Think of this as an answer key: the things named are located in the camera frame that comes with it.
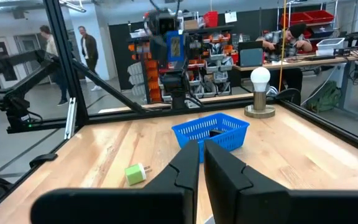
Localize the white storage bin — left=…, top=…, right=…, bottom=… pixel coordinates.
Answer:
left=315, top=37, right=346, bottom=57

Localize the white bulb brass lamp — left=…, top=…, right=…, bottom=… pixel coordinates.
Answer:
left=244, top=66, right=277, bottom=119

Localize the yellow hanging cable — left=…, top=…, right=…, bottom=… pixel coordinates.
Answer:
left=277, top=0, right=289, bottom=91

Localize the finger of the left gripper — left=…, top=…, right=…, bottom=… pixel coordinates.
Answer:
left=183, top=32, right=195, bottom=62
left=149, top=34, right=168, bottom=63

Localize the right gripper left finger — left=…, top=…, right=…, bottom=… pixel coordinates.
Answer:
left=30, top=139, right=201, bottom=224

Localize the black frame clamp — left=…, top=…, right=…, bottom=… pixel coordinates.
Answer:
left=29, top=152, right=58, bottom=169

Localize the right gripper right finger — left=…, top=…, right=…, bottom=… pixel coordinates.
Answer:
left=203, top=139, right=358, bottom=224

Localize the blue plastic basket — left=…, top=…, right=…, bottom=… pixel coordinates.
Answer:
left=171, top=112, right=250, bottom=164

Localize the wooden work desk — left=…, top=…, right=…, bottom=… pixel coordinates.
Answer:
left=232, top=51, right=358, bottom=122

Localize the small blue framed case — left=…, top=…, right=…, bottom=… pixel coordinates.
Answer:
left=165, top=30, right=185, bottom=62

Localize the person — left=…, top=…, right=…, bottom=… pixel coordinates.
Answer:
left=77, top=25, right=103, bottom=93
left=256, top=22, right=314, bottom=94
left=39, top=24, right=71, bottom=106

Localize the green charger cube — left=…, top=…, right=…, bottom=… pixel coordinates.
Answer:
left=124, top=163, right=152, bottom=187

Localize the grey laptop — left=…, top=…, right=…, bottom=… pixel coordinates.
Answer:
left=238, top=40, right=264, bottom=68

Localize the white frame bracket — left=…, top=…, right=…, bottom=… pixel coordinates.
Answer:
left=63, top=96, right=78, bottom=141

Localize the green backpack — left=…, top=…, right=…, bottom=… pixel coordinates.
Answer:
left=305, top=80, right=343, bottom=113

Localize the red storage bin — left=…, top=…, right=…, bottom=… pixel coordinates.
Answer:
left=304, top=9, right=335, bottom=24
left=280, top=12, right=307, bottom=28

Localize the red plastic bucket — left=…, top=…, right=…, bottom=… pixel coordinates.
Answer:
left=203, top=11, right=219, bottom=28

